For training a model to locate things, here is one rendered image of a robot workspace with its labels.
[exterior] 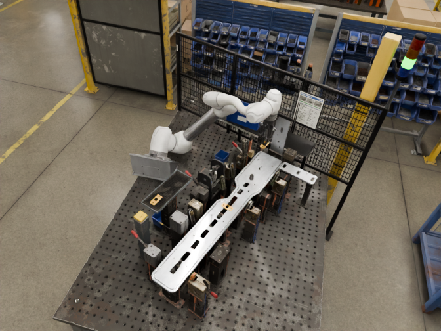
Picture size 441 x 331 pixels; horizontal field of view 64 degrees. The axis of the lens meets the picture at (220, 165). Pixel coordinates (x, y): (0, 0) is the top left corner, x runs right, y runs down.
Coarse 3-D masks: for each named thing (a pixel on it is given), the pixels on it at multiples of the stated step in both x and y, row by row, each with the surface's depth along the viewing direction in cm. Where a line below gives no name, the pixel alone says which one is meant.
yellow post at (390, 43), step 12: (384, 36) 226; (396, 36) 226; (384, 48) 228; (396, 48) 229; (384, 60) 232; (372, 72) 241; (384, 72) 237; (372, 84) 246; (360, 96) 255; (372, 96) 250; (348, 132) 278; (336, 156) 298; (348, 156) 292; (336, 180) 312
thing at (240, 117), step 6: (246, 102) 310; (234, 114) 303; (240, 114) 300; (228, 120) 311; (234, 120) 307; (240, 120) 304; (246, 120) 301; (246, 126) 305; (252, 126) 302; (258, 126) 302
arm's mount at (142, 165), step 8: (136, 160) 289; (144, 160) 287; (152, 160) 286; (160, 160) 283; (168, 160) 286; (136, 168) 296; (144, 168) 294; (152, 168) 292; (160, 168) 290; (168, 168) 288; (176, 168) 309; (144, 176) 300; (152, 176) 299; (160, 176) 297; (168, 176) 295
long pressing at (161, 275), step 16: (256, 160) 281; (272, 160) 282; (240, 176) 267; (256, 176) 268; (272, 176) 270; (256, 192) 257; (240, 208) 245; (208, 224) 233; (224, 224) 234; (192, 240) 224; (208, 240) 224; (176, 256) 215; (192, 256) 216; (160, 272) 207; (176, 272) 207; (176, 288) 200
